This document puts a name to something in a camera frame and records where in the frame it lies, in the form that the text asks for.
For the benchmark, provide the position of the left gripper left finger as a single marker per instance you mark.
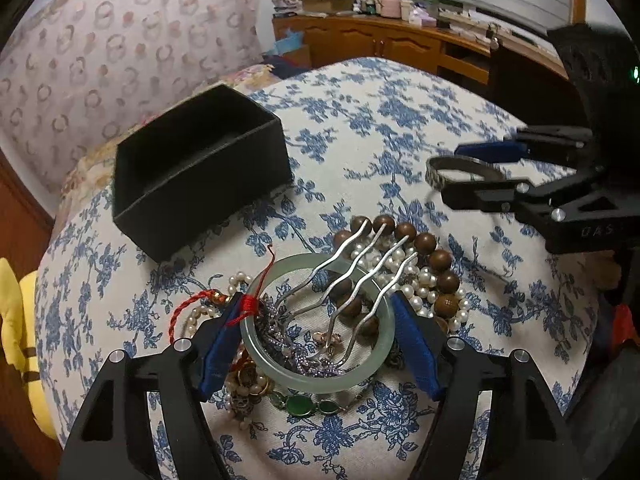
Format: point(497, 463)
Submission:
point(112, 437)

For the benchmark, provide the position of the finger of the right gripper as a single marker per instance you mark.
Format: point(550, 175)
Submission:
point(558, 145)
point(505, 194)

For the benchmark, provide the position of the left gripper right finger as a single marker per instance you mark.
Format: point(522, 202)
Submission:
point(527, 437)

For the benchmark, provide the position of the pale green jade bangle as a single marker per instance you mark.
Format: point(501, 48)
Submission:
point(364, 369)

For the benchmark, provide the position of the silver wavy hair comb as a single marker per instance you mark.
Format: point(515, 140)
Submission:
point(343, 291)

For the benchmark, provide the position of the black jewelry box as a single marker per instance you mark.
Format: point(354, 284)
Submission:
point(194, 166)

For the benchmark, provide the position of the dark metal bangle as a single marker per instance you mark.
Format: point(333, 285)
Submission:
point(435, 167)

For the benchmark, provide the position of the wooden sideboard cabinet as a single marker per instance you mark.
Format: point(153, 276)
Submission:
point(466, 52)

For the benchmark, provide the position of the yellow Pikachu plush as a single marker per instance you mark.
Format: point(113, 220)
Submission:
point(18, 341)

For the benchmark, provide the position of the blue floral bed cover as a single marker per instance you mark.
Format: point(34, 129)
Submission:
point(358, 135)

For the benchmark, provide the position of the pink thermos jug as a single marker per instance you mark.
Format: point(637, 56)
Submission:
point(389, 8)

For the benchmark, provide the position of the floral beige quilt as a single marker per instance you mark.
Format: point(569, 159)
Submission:
point(95, 170)

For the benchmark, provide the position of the blue tissue bag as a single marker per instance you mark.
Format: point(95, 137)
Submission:
point(292, 48)

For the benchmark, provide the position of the pink patterned headboard cover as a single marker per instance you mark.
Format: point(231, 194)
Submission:
point(81, 72)

